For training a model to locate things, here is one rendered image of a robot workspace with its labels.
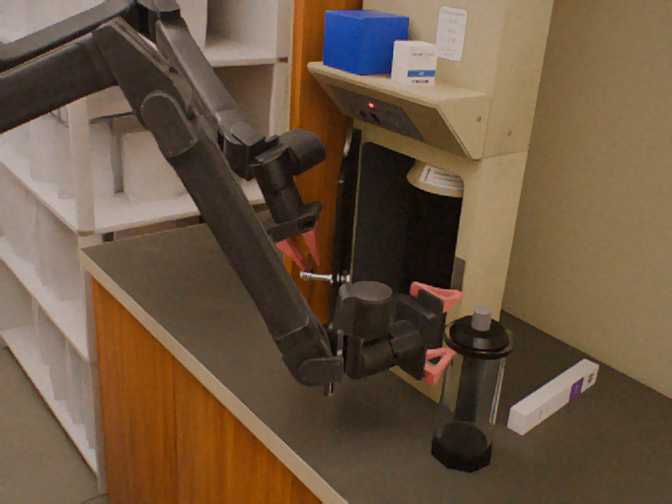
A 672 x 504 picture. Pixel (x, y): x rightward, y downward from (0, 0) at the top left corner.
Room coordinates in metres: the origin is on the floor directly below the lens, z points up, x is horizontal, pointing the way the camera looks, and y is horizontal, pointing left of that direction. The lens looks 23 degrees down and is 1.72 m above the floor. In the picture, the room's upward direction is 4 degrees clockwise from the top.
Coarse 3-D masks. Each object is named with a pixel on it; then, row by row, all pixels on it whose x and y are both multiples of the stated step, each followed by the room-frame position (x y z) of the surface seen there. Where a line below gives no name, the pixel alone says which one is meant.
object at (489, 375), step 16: (448, 336) 0.99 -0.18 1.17; (512, 336) 1.01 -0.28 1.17; (480, 352) 0.95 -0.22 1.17; (496, 352) 0.96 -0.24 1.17; (448, 368) 0.99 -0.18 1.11; (464, 368) 0.97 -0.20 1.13; (480, 368) 0.96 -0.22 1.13; (496, 368) 0.97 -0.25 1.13; (448, 384) 0.99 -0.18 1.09; (464, 384) 0.97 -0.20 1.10; (480, 384) 0.96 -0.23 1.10; (496, 384) 0.97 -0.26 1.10; (448, 400) 0.98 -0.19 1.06; (464, 400) 0.96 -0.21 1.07; (480, 400) 0.96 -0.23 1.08; (496, 400) 0.98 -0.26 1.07; (448, 416) 0.98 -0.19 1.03; (464, 416) 0.96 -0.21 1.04; (480, 416) 0.96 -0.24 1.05; (448, 432) 0.97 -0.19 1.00; (464, 432) 0.96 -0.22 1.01; (480, 432) 0.96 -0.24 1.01; (448, 448) 0.97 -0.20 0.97; (464, 448) 0.96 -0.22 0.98; (480, 448) 0.97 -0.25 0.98
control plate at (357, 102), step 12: (336, 96) 1.30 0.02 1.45; (348, 96) 1.26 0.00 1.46; (360, 96) 1.22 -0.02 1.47; (348, 108) 1.31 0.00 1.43; (360, 108) 1.27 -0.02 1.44; (372, 108) 1.23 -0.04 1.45; (384, 108) 1.19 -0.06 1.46; (396, 108) 1.16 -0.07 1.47; (372, 120) 1.27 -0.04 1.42; (396, 120) 1.19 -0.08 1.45; (408, 120) 1.16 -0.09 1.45; (408, 132) 1.20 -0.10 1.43
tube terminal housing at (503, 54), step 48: (384, 0) 1.33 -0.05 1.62; (432, 0) 1.24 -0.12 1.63; (480, 0) 1.16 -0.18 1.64; (528, 0) 1.16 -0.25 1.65; (480, 48) 1.15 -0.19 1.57; (528, 48) 1.17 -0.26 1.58; (528, 96) 1.18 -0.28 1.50; (384, 144) 1.30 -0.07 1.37; (528, 144) 1.20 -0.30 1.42; (480, 192) 1.13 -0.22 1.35; (480, 240) 1.14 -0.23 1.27; (480, 288) 1.16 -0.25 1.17
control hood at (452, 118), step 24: (312, 72) 1.29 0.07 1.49; (336, 72) 1.24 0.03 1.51; (384, 96) 1.16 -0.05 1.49; (408, 96) 1.10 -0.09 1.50; (432, 96) 1.08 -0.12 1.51; (456, 96) 1.09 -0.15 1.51; (480, 96) 1.11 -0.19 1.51; (360, 120) 1.32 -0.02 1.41; (432, 120) 1.10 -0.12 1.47; (456, 120) 1.08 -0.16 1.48; (480, 120) 1.11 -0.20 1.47; (432, 144) 1.17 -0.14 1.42; (456, 144) 1.10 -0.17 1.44; (480, 144) 1.12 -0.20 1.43
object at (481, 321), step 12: (480, 312) 1.00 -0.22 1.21; (456, 324) 1.01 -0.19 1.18; (468, 324) 1.01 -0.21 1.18; (480, 324) 0.99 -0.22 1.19; (492, 324) 1.02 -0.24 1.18; (456, 336) 0.99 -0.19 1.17; (468, 336) 0.98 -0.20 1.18; (480, 336) 0.98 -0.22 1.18; (492, 336) 0.98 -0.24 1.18; (504, 336) 0.99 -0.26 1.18; (480, 348) 0.96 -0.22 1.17; (492, 348) 0.96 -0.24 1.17
